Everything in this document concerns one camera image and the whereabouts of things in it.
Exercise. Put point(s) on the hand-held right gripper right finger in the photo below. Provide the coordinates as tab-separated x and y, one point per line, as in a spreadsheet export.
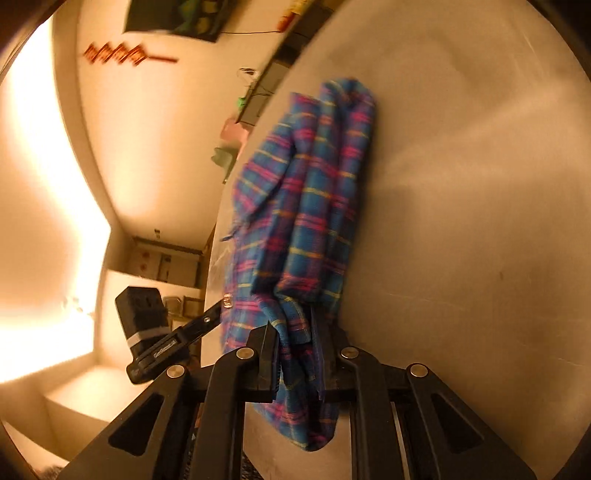
330	369

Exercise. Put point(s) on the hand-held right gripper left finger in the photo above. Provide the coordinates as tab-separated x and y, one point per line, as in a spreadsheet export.
265	369

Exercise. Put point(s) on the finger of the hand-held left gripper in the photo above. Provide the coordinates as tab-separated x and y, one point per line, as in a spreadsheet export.
203	319

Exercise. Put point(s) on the blue pink plaid shirt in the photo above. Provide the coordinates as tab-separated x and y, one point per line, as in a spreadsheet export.
314	207

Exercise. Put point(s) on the green plastic chair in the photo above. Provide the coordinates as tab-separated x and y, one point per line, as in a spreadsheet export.
224	159

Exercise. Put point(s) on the pink plastic chair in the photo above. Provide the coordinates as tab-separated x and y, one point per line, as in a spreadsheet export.
233	131

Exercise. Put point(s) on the small green cloth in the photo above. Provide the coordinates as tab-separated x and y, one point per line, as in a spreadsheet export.
241	102

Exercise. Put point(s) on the long grey low cabinet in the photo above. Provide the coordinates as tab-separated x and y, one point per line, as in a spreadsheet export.
277	74

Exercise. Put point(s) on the red hanging knot ornament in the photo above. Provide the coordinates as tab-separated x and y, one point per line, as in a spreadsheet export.
120	54

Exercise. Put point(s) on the orange red food pieces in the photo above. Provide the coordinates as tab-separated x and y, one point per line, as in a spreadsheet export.
286	19

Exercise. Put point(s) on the dark framed wall picture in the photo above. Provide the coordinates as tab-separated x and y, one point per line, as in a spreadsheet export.
184	18

